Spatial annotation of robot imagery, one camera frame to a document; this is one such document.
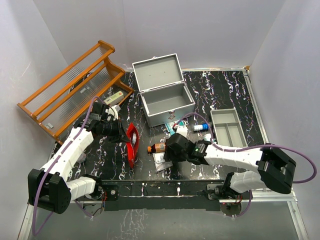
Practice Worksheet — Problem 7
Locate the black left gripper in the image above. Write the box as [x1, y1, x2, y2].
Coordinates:
[101, 116, 130, 143]

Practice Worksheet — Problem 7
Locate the red first aid pouch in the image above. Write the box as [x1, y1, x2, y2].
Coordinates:
[126, 122, 140, 169]

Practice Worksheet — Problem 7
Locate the brown medicine bottle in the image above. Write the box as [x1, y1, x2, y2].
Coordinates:
[147, 142, 167, 154]

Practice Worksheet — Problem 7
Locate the clear bag of plasters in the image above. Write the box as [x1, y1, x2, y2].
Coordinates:
[152, 152, 173, 173]

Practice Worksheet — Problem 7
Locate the grey plastic tray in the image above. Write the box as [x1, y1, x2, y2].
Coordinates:
[210, 108, 248, 148]

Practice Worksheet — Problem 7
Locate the bag of gauze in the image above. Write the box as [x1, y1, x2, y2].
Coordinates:
[130, 132, 138, 147]

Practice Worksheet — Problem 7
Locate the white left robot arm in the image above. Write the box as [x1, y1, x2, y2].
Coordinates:
[27, 102, 130, 214]

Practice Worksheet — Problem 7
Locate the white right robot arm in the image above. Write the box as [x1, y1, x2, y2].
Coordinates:
[164, 133, 297, 199]

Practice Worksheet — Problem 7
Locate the white medicine box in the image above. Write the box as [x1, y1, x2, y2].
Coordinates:
[103, 91, 124, 107]

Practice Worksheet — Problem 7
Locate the silver metal medicine case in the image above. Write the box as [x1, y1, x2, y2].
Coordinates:
[132, 53, 195, 128]

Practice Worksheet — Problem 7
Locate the white green-label bottle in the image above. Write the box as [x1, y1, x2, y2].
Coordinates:
[203, 133, 212, 142]

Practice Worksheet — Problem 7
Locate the blue white tube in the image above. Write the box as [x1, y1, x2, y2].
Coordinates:
[193, 123, 210, 132]

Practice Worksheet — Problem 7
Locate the wooden shelf rack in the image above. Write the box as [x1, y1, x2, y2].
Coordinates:
[17, 40, 134, 144]

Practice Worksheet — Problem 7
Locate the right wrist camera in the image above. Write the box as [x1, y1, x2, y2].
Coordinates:
[175, 125, 188, 138]

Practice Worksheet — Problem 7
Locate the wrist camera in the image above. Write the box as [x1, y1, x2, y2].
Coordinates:
[175, 125, 188, 138]
[105, 104, 121, 121]

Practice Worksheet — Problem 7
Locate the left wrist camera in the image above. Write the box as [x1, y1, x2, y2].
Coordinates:
[105, 104, 121, 121]

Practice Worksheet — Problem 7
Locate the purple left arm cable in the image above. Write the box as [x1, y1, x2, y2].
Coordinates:
[32, 96, 108, 237]

